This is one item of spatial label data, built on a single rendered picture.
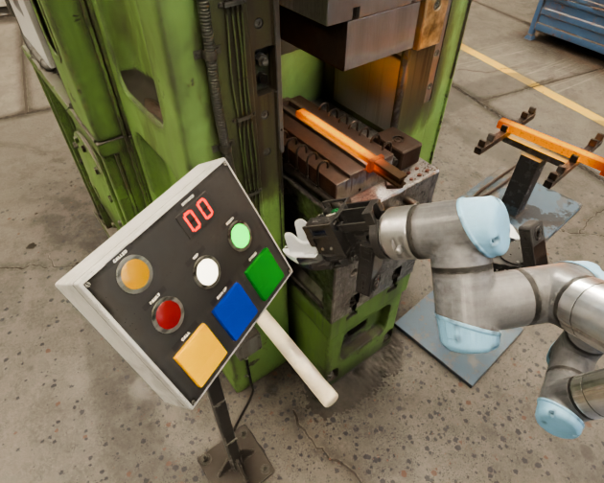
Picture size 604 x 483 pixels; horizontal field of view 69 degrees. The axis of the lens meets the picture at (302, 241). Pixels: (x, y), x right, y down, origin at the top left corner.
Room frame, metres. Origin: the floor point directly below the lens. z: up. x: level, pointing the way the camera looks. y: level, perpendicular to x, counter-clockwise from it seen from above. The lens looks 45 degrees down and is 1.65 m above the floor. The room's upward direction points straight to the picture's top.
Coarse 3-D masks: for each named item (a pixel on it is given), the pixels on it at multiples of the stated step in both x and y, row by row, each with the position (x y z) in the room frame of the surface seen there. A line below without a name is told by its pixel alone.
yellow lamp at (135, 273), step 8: (128, 264) 0.43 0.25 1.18; (136, 264) 0.43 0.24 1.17; (144, 264) 0.44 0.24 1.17; (128, 272) 0.42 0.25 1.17; (136, 272) 0.42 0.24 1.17; (144, 272) 0.43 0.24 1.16; (128, 280) 0.41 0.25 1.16; (136, 280) 0.41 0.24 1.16; (144, 280) 0.42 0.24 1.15; (136, 288) 0.41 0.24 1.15
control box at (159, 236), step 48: (192, 192) 0.58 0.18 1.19; (240, 192) 0.64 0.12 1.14; (144, 240) 0.47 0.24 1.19; (192, 240) 0.52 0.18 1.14; (96, 288) 0.38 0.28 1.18; (144, 288) 0.41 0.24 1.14; (192, 288) 0.45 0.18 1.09; (144, 336) 0.36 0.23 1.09; (240, 336) 0.44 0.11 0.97; (192, 384) 0.34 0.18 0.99
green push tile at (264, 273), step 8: (264, 248) 0.59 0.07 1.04; (264, 256) 0.58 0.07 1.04; (272, 256) 0.59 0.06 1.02; (256, 264) 0.55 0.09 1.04; (264, 264) 0.56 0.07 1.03; (272, 264) 0.57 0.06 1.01; (248, 272) 0.53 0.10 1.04; (256, 272) 0.54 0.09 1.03; (264, 272) 0.55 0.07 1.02; (272, 272) 0.56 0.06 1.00; (280, 272) 0.57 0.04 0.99; (248, 280) 0.53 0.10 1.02; (256, 280) 0.53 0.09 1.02; (264, 280) 0.54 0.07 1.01; (272, 280) 0.55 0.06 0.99; (280, 280) 0.56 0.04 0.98; (256, 288) 0.52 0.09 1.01; (264, 288) 0.53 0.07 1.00; (272, 288) 0.54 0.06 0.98; (264, 296) 0.52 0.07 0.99
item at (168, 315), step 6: (162, 306) 0.41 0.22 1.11; (168, 306) 0.41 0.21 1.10; (174, 306) 0.42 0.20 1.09; (156, 312) 0.39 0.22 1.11; (162, 312) 0.40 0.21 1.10; (168, 312) 0.40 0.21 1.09; (174, 312) 0.41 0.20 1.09; (180, 312) 0.41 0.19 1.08; (156, 318) 0.39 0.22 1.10; (162, 318) 0.39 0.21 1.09; (168, 318) 0.39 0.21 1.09; (174, 318) 0.40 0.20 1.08; (162, 324) 0.38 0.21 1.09; (168, 324) 0.39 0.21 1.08; (174, 324) 0.39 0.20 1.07
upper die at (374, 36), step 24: (288, 24) 1.03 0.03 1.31; (312, 24) 0.96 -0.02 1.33; (336, 24) 0.90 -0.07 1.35; (360, 24) 0.89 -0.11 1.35; (384, 24) 0.93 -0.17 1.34; (408, 24) 0.98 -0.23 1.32; (312, 48) 0.96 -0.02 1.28; (336, 48) 0.89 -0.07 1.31; (360, 48) 0.90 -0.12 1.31; (384, 48) 0.94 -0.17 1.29; (408, 48) 0.98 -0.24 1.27
